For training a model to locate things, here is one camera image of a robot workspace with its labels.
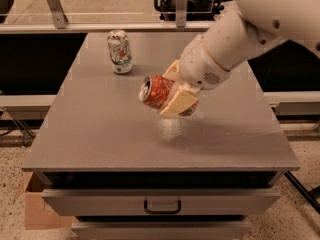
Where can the white green soda can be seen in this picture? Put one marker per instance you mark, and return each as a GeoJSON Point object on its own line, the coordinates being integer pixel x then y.
{"type": "Point", "coordinates": [119, 51]}

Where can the grey drawer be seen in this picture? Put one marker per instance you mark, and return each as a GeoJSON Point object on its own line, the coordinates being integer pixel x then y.
{"type": "Point", "coordinates": [161, 230]}
{"type": "Point", "coordinates": [129, 202]}

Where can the black drawer handle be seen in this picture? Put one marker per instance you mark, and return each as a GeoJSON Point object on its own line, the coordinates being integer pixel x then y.
{"type": "Point", "coordinates": [162, 208]}

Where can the cardboard box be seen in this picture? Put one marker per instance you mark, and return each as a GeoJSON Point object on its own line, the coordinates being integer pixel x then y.
{"type": "Point", "coordinates": [38, 214]}

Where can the grey lower drawer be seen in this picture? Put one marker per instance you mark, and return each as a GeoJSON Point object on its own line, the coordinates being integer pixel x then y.
{"type": "Point", "coordinates": [161, 230]}

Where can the grey cabinet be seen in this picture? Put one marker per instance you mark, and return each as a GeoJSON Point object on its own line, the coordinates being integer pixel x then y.
{"type": "Point", "coordinates": [98, 135]}

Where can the metal window railing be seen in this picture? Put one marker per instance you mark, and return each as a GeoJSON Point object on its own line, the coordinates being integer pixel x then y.
{"type": "Point", "coordinates": [63, 16]}

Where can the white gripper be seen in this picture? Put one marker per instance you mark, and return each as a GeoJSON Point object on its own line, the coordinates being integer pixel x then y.
{"type": "Point", "coordinates": [201, 66]}

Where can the red coke can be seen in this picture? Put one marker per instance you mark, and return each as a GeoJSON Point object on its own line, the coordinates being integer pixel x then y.
{"type": "Point", "coordinates": [155, 91]}

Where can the grey top drawer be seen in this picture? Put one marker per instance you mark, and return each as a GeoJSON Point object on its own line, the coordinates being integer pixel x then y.
{"type": "Point", "coordinates": [129, 202]}

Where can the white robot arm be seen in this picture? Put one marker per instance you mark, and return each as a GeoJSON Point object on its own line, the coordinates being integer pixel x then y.
{"type": "Point", "coordinates": [246, 30]}

